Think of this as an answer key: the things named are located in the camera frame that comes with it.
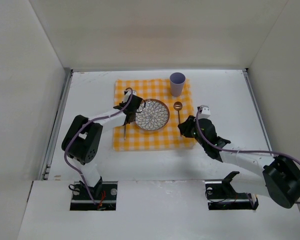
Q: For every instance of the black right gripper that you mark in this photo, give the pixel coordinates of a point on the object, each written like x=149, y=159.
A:
x=188, y=127

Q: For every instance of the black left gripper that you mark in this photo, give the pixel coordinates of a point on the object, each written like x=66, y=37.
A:
x=134, y=107

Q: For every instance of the floral patterned ceramic plate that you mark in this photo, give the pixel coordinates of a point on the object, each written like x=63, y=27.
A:
x=152, y=115

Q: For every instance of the copper spoon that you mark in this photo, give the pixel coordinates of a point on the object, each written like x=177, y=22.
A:
x=178, y=106

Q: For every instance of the yellow white checkered cloth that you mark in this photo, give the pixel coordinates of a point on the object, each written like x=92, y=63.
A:
x=168, y=137

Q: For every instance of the lilac plastic cup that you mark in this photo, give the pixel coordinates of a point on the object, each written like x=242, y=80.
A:
x=177, y=81

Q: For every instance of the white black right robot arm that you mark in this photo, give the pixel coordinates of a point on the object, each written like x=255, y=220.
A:
x=277, y=175

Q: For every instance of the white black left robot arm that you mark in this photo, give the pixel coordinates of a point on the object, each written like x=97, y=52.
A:
x=82, y=140

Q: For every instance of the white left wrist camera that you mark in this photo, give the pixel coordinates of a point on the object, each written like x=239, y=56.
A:
x=127, y=94

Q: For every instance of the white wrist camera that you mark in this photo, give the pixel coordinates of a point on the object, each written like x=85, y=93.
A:
x=127, y=94
x=203, y=112

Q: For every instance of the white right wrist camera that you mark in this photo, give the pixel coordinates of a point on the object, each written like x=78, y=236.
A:
x=203, y=112

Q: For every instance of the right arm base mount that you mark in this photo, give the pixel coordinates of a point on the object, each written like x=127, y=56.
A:
x=221, y=196

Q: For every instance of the right aluminium table rail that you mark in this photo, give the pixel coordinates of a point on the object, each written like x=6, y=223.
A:
x=256, y=107

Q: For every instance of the aluminium table rail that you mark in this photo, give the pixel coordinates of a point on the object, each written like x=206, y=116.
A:
x=50, y=149
x=256, y=107

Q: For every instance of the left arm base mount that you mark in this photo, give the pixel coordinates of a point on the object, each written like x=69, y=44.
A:
x=104, y=196

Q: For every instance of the left aluminium table rail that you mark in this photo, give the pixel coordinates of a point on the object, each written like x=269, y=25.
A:
x=50, y=149

